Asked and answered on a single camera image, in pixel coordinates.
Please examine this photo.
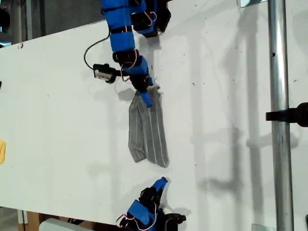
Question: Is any grey striped towel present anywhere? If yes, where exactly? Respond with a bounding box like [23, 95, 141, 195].
[128, 84, 170, 168]

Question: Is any white box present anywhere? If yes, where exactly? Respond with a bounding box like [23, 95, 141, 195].
[39, 218, 94, 231]

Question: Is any brown cardboard box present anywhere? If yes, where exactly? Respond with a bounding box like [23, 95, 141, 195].
[17, 209, 40, 231]

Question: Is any black clamp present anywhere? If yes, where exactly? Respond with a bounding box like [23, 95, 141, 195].
[265, 102, 308, 128]

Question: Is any yellow object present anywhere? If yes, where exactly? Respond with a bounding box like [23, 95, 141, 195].
[0, 140, 6, 165]

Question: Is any red white servo wire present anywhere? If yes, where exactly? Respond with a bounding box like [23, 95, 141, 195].
[119, 50, 138, 82]
[115, 204, 160, 230]

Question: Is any black camera stalk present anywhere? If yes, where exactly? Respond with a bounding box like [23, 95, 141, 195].
[113, 69, 132, 78]

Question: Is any black silver wrist camera box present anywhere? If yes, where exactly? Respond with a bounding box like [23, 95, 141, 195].
[165, 213, 187, 231]
[92, 63, 116, 85]

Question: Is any metal table bracket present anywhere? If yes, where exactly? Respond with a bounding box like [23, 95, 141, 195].
[237, 0, 265, 8]

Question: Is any steel post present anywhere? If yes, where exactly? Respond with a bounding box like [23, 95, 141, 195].
[267, 0, 295, 231]

